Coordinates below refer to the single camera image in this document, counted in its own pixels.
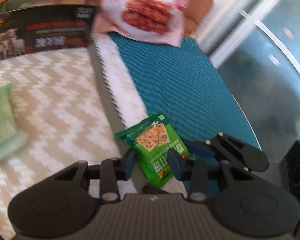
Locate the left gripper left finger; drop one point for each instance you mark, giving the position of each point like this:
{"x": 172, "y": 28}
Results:
{"x": 111, "y": 171}

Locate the large pink snack bag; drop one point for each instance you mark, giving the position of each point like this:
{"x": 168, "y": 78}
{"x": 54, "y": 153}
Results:
{"x": 152, "y": 21}

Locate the black cardboard box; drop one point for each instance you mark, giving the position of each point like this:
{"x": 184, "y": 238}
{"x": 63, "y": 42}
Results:
{"x": 31, "y": 26}

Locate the green cracker packet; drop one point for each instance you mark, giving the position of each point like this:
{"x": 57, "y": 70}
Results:
{"x": 152, "y": 138}

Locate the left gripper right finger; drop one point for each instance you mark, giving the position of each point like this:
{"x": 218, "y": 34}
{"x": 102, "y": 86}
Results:
{"x": 193, "y": 170}

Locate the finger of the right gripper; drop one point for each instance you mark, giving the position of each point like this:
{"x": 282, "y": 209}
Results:
{"x": 199, "y": 149}

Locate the brown cushion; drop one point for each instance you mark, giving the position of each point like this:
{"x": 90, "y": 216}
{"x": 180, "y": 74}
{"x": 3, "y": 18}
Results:
{"x": 194, "y": 14}

